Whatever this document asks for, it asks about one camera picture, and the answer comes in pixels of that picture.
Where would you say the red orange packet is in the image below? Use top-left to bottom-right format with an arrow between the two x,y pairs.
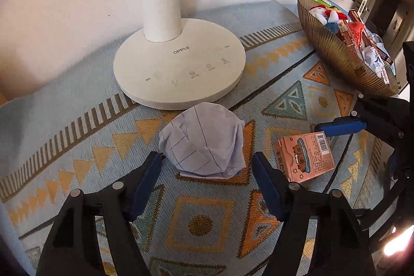
348,20 -> 366,40

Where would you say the patterned blue woven mat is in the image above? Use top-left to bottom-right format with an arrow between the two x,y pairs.
0,0 -> 402,276

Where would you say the long dark red pen box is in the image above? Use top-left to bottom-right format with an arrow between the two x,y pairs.
348,9 -> 394,66

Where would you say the small pink box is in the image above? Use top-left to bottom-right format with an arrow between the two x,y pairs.
273,131 -> 336,183

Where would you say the gold ribbed bowl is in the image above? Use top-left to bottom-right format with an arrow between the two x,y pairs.
297,0 -> 401,98

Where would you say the white cat plush toy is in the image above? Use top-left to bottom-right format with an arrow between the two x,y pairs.
310,4 -> 348,34

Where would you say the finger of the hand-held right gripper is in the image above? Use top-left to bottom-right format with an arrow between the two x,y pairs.
355,146 -> 410,230
315,93 -> 405,151

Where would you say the white desk lamp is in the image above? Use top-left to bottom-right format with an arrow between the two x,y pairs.
113,0 -> 246,110

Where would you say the pile of crumpled papers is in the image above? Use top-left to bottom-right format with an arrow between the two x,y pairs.
360,33 -> 395,84

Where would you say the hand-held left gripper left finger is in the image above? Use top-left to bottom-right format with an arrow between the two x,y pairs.
36,151 -> 163,276

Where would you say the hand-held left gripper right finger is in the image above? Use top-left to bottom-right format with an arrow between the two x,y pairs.
252,151 -> 377,276

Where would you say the rounded lined paper ball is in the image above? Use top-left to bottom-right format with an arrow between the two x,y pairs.
158,102 -> 246,180

